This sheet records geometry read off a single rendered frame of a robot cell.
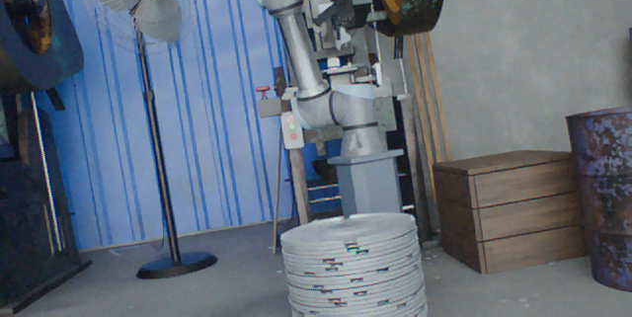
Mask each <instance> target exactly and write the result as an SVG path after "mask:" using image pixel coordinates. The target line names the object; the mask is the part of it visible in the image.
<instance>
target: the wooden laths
mask: <svg viewBox="0 0 632 317"><path fill-rule="evenodd" d="M424 39H425V44H426V50H427V56H428V61H429V62H430V67H431V72H432V77H433V83H434V93H435V99H436V104H437V110H438V116H439V121H440V127H441V132H442V138H443V144H444V149H445V155H446V161H447V162H448V161H452V155H451V150H450V144H449V138H448V133H447V127H446V122H445V116H444V110H443V105H442V99H441V94H440V88H439V83H438V78H437V72H436V66H435V57H434V56H433V51H432V45H431V39H430V34H429V33H424ZM414 40H415V46H416V52H417V56H418V62H419V68H420V73H422V79H423V85H424V91H425V96H426V102H427V108H428V113H429V119H430V125H431V130H432V136H433V142H434V152H435V158H436V162H437V163H441V162H442V158H441V153H440V147H439V141H438V136H437V130H436V124H435V114H434V108H433V103H432V97H431V91H430V86H429V80H428V74H427V69H426V66H425V64H424V58H423V53H422V47H421V41H420V36H419V34H414ZM405 42H406V47H407V52H408V58H409V63H410V69H411V75H412V81H413V86H415V92H416V98H417V103H418V109H419V115H420V121H421V126H422V132H423V138H424V143H425V148H426V154H427V160H428V165H429V171H430V177H431V182H432V189H433V195H434V203H437V202H436V199H437V197H436V195H435V181H434V174H433V170H434V169H433V166H432V164H433V163H434V160H433V155H432V150H431V144H430V138H429V133H428V127H427V121H426V116H425V110H424V104H423V99H422V93H421V87H420V82H419V77H418V76H417V70H416V64H415V59H414V53H413V48H412V43H411V37H409V36H405ZM399 65H400V71H401V77H402V82H403V88H404V94H408V92H407V86H406V81H405V75H404V69H403V63H402V58H401V59H400V46H399Z"/></svg>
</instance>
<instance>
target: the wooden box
mask: <svg viewBox="0 0 632 317"><path fill-rule="evenodd" d="M432 166H433V169H434V170H433V174H434V188H435V195H436V197H437V199H436V202H437V209H438V216H439V223H440V230H441V237H442V244H443V251H444V252H445V253H446V254H448V255H450V256H451V257H453V258H455V259H456V260H458V261H460V262H461V263H463V264H464V265H466V266H468V267H469V268H471V269H473V270H474V271H476V272H478V273H479V274H481V275H486V274H492V273H498V272H503V271H509V270H515V269H520V268H526V266H531V265H537V264H542V263H548V262H554V261H559V260H565V259H570V258H576V257H581V256H584V255H589V248H588V242H587V237H586V231H585V227H584V225H583V224H582V222H583V215H582V209H581V203H580V197H579V192H578V186H577V180H576V174H575V173H574V172H573V168H574V163H573V157H572V151H553V150H531V149H521V150H515V151H509V152H503V153H497V154H491V155H485V156H479V157H472V158H466V159H460V160H455V161H448V162H441V163H435V164H432Z"/></svg>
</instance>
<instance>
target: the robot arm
mask: <svg viewBox="0 0 632 317"><path fill-rule="evenodd" d="M330 2H334V3H333V4H332V5H331V6H329V7H328V8H327V9H326V10H325V11H323V12H322V13H321V14H320V15H318V16H317V17H315V18H314V20H313V23H314V24H315V26H316V27H320V26H321V25H322V24H324V22H325V21H327V20H328V19H329V18H330V17H331V22H332V28H333V35H334V41H335V45H336V48H337V49H338V50H341V44H343V43H345V42H348V41H350V40H351V37H350V36H349V35H348V34H346V33H345V30H344V29H343V27H345V28H348V27H354V26H355V13H354V9H353V0H330ZM257 3H258V4H259V5H260V7H261V8H262V9H264V10H268V12H269V15H270V16H271V17H273V18H274V19H276V23H277V26H278V29H279V32H280V35H281V38H282V41H283V44H284V47H285V50H286V53H287V56H288V59H289V62H290V65H291V68H292V72H293V75H294V78H295V81H296V84H297V87H298V91H297V93H296V99H295V101H294V104H293V107H294V114H295V117H296V119H297V121H298V122H299V124H300V125H301V126H302V127H304V128H305V129H321V128H325V127H331V126H338V125H341V126H342V128H343V140H342V146H341V157H342V158H348V157H357V156H363V155H369V154H375V153H381V152H385V151H387V146H386V143H385V141H384V139H383V137H382V135H381V133H380V131H379V128H378V123H377V116H376V109H375V104H374V97H373V92H372V88H371V86H369V85H340V86H337V87H336V91H331V89H330V86H329V84H327V83H325V82H324V81H323V79H322V75H321V72H320V69H319V66H318V63H317V59H316V56H315V53H314V50H313V46H312V43H311V40H310V37H309V35H308V31H307V28H306V25H305V22H304V18H303V15H302V12H301V11H302V8H303V6H304V2H303V0H257ZM352 17H354V23H353V21H352Z"/></svg>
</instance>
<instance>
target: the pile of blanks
mask: <svg viewBox="0 0 632 317"><path fill-rule="evenodd" d="M417 231H418V225H417V226H416V222H415V224H414V225H413V226H412V227H409V228H407V229H405V230H403V231H400V232H397V233H394V234H391V235H388V236H384V237H380V238H376V239H372V240H367V241H361V242H355V243H348V244H343V245H334V246H321V247H297V246H290V245H286V244H283V243H282V242H281V245H282V246H283V247H282V251H283V256H284V264H285V265H286V268H285V270H286V273H287V285H288V287H289V296H288V298H289V301H290V303H291V308H292V314H293V317H429V314H428V306H427V300H426V295H425V284H424V281H423V271H422V266H421V255H420V252H419V250H420V245H419V238H418V234H417Z"/></svg>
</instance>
